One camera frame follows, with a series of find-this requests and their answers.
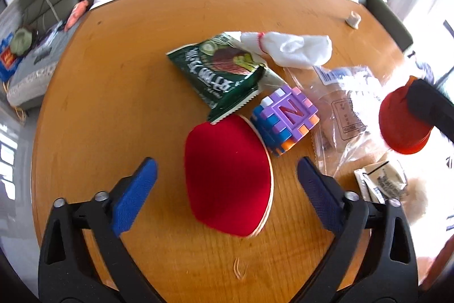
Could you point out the blue bag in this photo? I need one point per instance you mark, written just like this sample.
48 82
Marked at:
7 58

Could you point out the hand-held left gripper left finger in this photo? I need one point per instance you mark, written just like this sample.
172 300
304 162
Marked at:
136 194

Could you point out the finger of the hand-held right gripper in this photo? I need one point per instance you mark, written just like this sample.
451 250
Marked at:
431 106

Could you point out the red round object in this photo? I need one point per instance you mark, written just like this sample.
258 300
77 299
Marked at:
397 125

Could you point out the green hat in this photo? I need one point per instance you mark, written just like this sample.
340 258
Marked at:
21 41

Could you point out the small beige packet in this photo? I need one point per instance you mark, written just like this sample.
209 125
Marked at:
385 182

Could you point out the green snack bag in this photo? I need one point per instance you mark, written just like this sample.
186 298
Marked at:
220 72

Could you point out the purple puzzle cube toy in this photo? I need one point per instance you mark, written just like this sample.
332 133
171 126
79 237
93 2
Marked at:
283 118

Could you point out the beige fluffy cloth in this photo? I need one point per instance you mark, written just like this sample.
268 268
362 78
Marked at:
418 200

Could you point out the small beige table object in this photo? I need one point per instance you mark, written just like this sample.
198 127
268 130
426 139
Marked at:
353 19

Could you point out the clear plastic bag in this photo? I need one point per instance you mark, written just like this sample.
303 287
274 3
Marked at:
340 111

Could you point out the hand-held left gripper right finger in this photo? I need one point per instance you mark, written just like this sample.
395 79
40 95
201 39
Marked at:
319 196

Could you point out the orange plush toy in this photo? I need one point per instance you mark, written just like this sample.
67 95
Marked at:
76 14

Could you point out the white cloth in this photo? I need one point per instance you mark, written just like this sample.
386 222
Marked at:
298 47

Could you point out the grey fringed blanket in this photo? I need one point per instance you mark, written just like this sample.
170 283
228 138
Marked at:
35 72

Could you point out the red table tennis paddle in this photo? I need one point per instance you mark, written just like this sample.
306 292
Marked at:
227 175

